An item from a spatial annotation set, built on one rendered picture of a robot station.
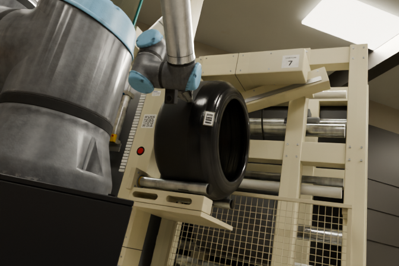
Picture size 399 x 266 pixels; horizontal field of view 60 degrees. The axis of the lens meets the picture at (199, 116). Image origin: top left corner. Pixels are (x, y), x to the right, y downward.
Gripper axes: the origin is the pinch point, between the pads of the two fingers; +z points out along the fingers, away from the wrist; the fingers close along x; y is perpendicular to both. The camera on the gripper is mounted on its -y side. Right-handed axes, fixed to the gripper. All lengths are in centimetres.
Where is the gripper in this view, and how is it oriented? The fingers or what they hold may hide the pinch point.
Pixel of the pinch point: (189, 101)
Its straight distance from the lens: 143.7
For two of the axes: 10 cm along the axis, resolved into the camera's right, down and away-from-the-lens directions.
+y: 2.4, -8.5, 4.7
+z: 3.8, 5.3, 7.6
